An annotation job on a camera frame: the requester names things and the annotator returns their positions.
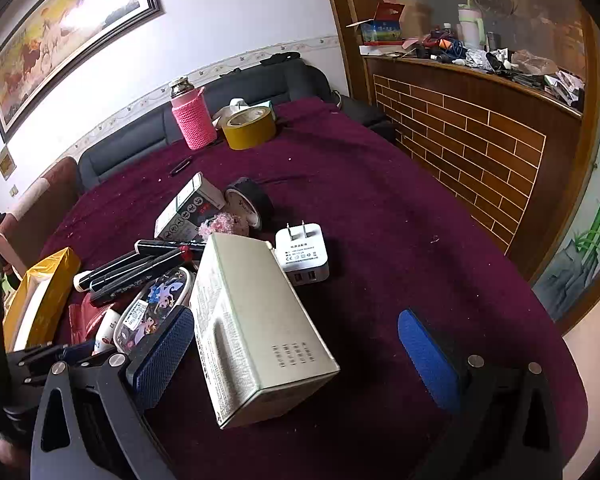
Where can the yellow cardboard tray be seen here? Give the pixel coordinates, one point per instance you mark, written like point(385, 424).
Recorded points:
point(50, 270)

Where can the framed horse painting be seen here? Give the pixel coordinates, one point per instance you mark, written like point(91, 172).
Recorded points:
point(70, 25)

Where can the white glove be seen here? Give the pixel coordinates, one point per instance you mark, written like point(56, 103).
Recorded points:
point(235, 105)

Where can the small yellow wall plaque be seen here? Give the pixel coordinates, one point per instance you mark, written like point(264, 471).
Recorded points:
point(4, 162)

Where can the wooden brick-pattern counter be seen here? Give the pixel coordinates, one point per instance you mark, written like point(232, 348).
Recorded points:
point(455, 125)

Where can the black marker with orange cap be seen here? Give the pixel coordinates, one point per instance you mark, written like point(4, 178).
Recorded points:
point(160, 246)

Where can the pink fluffy ball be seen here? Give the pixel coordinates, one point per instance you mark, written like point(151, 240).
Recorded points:
point(225, 222)

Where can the white plug charger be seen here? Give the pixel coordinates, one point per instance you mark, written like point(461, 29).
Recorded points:
point(300, 255)

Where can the pile of assorted clutter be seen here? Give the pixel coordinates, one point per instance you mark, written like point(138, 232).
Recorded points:
point(480, 57)

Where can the maroon tablecloth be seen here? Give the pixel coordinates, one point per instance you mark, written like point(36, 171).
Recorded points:
point(380, 220)

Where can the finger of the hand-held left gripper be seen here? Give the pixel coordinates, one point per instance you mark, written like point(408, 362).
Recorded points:
point(40, 367)

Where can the beige cardboard box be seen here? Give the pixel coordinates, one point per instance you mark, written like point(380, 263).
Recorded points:
point(250, 320)

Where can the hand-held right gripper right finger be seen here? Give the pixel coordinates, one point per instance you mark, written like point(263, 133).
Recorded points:
point(425, 360)

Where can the black leather sofa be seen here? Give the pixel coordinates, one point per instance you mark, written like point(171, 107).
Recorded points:
point(260, 85)

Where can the clear cartoon pencil case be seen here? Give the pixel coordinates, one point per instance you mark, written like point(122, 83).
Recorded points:
point(150, 305)

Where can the yellow tape roll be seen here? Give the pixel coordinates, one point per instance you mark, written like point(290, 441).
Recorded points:
point(247, 135)

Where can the red open box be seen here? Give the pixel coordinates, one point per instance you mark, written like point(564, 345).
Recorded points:
point(380, 30)

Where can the small white printed box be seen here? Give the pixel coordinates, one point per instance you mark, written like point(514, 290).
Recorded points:
point(180, 210)

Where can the bottle with pink knit sleeve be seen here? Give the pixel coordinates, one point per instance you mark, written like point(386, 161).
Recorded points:
point(192, 120)

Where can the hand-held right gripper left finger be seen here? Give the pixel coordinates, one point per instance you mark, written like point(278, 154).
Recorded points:
point(160, 355)

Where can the black tape roll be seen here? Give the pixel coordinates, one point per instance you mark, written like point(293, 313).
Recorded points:
point(260, 200)

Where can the white tube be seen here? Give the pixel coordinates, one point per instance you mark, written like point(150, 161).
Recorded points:
point(107, 330)

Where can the red foil packet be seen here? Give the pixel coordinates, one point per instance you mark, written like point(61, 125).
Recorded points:
point(82, 320)

